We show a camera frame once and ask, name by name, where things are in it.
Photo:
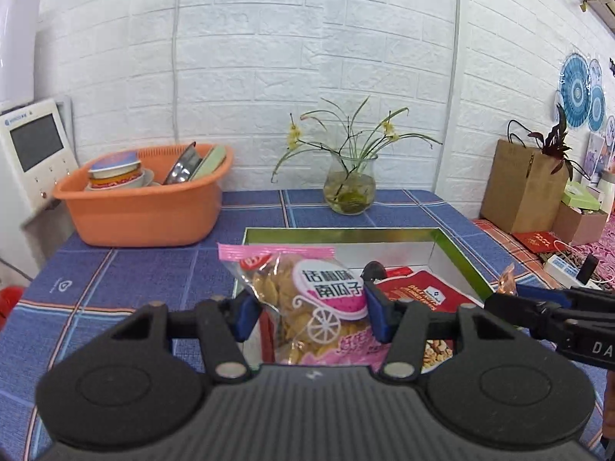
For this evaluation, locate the yellow flowered plant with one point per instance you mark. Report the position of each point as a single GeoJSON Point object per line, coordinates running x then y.
{"type": "Point", "coordinates": [353, 139]}

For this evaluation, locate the glass vase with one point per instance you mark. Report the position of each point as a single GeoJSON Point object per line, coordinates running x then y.
{"type": "Point", "coordinates": [350, 187]}

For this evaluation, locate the white power strip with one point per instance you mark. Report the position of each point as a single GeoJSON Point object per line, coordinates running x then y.
{"type": "Point", "coordinates": [562, 266]}

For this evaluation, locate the red nut snack bag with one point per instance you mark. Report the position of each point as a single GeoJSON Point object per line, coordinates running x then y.
{"type": "Point", "coordinates": [413, 289]}

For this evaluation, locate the stacked bowls in basin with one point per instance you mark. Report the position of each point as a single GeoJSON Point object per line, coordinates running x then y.
{"type": "Point", "coordinates": [115, 168]}

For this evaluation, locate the small green box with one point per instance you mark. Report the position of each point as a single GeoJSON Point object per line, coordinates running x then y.
{"type": "Point", "coordinates": [582, 197]}

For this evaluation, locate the green cardboard box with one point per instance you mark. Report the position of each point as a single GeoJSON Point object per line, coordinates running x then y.
{"type": "Point", "coordinates": [384, 252]}

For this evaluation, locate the red object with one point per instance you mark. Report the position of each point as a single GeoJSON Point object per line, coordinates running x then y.
{"type": "Point", "coordinates": [10, 305]}

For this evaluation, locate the small cardboard box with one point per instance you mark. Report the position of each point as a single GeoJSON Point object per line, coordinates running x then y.
{"type": "Point", "coordinates": [579, 225]}

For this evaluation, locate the white bowl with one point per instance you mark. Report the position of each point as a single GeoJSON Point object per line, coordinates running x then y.
{"type": "Point", "coordinates": [147, 178]}

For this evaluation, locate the orange plastic basin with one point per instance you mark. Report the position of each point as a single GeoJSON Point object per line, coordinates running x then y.
{"type": "Point", "coordinates": [144, 216]}

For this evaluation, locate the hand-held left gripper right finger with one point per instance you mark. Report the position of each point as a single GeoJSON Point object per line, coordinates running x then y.
{"type": "Point", "coordinates": [377, 314]}

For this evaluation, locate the small blue wall plate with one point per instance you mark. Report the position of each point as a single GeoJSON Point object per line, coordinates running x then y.
{"type": "Point", "coordinates": [597, 108]}
{"type": "Point", "coordinates": [610, 130]}
{"type": "Point", "coordinates": [595, 73]}

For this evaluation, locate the blue checked tablecloth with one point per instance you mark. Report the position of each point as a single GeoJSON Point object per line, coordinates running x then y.
{"type": "Point", "coordinates": [144, 273]}

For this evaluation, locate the white water purifier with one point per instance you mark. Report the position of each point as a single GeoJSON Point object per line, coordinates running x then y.
{"type": "Point", "coordinates": [17, 48]}

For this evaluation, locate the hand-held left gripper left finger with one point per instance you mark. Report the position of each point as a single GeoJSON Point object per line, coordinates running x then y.
{"type": "Point", "coordinates": [247, 317]}

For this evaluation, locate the round metal plate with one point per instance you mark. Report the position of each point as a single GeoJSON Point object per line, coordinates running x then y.
{"type": "Point", "coordinates": [180, 168]}

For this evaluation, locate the brown paper bag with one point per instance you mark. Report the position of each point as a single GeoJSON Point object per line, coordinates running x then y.
{"type": "Point", "coordinates": [519, 187]}

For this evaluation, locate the large blue wall plate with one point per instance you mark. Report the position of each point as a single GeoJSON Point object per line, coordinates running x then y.
{"type": "Point", "coordinates": [575, 90]}

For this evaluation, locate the red plaid cloth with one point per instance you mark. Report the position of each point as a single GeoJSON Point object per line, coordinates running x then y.
{"type": "Point", "coordinates": [499, 240]}

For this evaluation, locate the green cutting board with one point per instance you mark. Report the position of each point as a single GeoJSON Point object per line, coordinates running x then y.
{"type": "Point", "coordinates": [209, 163]}

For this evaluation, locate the photo card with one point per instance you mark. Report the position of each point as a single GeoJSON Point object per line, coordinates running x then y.
{"type": "Point", "coordinates": [596, 156]}

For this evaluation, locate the white appliance with screen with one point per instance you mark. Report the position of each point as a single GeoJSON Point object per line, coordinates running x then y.
{"type": "Point", "coordinates": [36, 141]}

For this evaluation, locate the small orange snack packet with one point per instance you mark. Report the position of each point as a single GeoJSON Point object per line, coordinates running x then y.
{"type": "Point", "coordinates": [507, 282]}

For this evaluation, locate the red striped snack packet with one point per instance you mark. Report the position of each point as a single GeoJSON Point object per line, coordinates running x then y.
{"type": "Point", "coordinates": [399, 272]}

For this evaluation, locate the black phone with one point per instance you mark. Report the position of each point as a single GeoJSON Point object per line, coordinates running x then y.
{"type": "Point", "coordinates": [587, 269]}

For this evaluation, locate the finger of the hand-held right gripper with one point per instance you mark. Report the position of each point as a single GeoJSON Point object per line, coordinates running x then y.
{"type": "Point", "coordinates": [543, 296]}
{"type": "Point", "coordinates": [519, 312]}

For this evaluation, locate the pink floral cloth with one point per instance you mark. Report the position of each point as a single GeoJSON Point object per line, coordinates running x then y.
{"type": "Point", "coordinates": [603, 245]}

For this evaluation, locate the dark round object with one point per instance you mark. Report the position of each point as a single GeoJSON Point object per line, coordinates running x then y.
{"type": "Point", "coordinates": [374, 270]}

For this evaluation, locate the red booklet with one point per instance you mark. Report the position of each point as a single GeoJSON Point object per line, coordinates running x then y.
{"type": "Point", "coordinates": [538, 242]}

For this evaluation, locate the purple leafed plant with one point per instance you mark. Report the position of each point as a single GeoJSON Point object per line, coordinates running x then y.
{"type": "Point", "coordinates": [557, 141]}

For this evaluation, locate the pink seed snack packet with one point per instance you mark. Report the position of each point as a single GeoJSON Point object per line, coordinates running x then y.
{"type": "Point", "coordinates": [288, 293]}

